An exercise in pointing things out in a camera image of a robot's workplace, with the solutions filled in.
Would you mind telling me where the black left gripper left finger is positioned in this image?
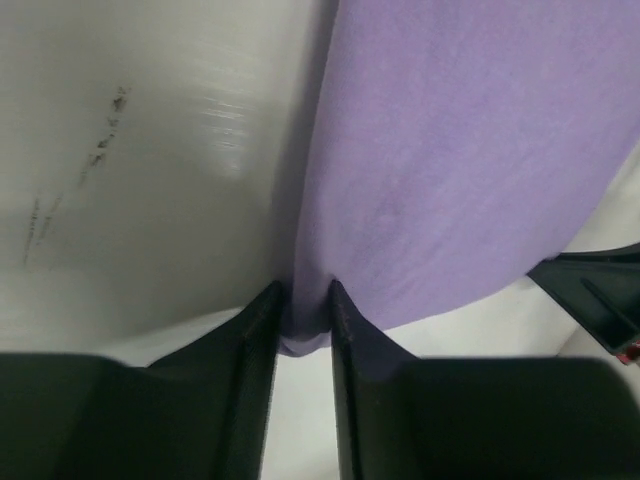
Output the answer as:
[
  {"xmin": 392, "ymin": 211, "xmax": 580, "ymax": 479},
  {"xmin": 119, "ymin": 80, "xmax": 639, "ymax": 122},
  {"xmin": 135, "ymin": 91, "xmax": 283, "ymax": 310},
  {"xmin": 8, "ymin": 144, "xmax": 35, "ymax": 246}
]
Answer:
[{"xmin": 1, "ymin": 282, "xmax": 281, "ymax": 479}]

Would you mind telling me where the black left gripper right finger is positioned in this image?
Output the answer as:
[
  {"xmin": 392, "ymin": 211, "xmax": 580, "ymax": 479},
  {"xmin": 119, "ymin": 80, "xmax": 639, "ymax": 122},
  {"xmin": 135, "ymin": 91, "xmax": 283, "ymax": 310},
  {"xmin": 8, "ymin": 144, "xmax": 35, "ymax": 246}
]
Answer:
[{"xmin": 327, "ymin": 282, "xmax": 639, "ymax": 479}]

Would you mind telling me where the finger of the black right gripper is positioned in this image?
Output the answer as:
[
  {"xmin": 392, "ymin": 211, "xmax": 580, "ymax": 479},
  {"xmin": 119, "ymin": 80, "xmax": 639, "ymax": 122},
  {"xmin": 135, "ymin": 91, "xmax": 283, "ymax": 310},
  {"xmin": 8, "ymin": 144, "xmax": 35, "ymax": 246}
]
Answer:
[{"xmin": 528, "ymin": 244, "xmax": 640, "ymax": 365}]

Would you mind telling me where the purple t shirt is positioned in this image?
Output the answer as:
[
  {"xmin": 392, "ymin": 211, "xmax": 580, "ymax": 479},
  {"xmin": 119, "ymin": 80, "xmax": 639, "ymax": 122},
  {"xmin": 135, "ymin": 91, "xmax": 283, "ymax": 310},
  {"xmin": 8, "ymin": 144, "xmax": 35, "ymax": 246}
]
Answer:
[{"xmin": 281, "ymin": 1, "xmax": 639, "ymax": 356}]

